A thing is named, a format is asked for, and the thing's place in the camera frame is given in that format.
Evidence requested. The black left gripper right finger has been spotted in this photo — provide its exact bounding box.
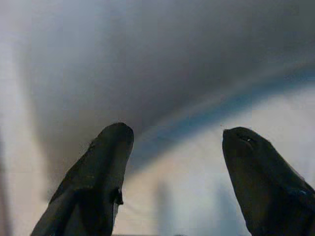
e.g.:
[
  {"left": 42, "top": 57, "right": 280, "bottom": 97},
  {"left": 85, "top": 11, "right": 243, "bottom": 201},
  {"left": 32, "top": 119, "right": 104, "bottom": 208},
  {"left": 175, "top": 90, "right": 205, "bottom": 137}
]
[{"left": 222, "top": 126, "right": 315, "bottom": 236}]

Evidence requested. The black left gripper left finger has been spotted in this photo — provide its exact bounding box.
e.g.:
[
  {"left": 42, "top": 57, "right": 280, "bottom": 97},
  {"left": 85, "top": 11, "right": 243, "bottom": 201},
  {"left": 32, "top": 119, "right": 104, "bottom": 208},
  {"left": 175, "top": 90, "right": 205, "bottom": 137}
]
[{"left": 31, "top": 122, "right": 135, "bottom": 236}]

